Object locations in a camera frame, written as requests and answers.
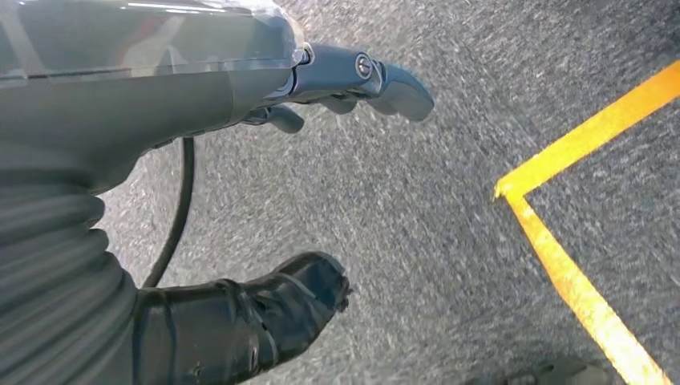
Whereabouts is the yellow floor tape square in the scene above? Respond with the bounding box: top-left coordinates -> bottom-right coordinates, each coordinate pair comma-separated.
492,59 -> 680,385

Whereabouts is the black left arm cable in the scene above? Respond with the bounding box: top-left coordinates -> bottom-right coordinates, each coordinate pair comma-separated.
140,136 -> 196,289

